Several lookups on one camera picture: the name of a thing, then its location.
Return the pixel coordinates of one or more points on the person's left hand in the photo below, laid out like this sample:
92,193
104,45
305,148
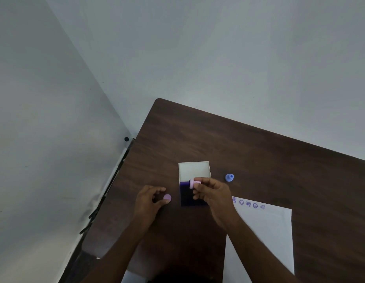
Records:
145,207

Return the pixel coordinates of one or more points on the person's right hand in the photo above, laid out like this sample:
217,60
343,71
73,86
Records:
219,203

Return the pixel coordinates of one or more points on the person's left thumb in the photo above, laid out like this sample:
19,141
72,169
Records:
164,203

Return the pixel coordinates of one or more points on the purple round stamp cap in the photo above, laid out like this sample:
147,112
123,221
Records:
167,197

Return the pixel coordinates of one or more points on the pink round stamp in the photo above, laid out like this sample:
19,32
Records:
195,184

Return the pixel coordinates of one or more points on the person's left forearm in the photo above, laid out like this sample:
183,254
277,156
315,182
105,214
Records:
119,256

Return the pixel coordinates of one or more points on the person's right forearm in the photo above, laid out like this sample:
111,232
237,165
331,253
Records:
256,256

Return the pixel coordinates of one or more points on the open purple ink pad case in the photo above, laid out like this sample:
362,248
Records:
194,172

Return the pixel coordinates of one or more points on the blue round stamp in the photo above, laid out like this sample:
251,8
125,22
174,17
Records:
229,177

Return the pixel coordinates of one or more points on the white paper sheet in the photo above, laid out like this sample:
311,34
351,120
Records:
265,232

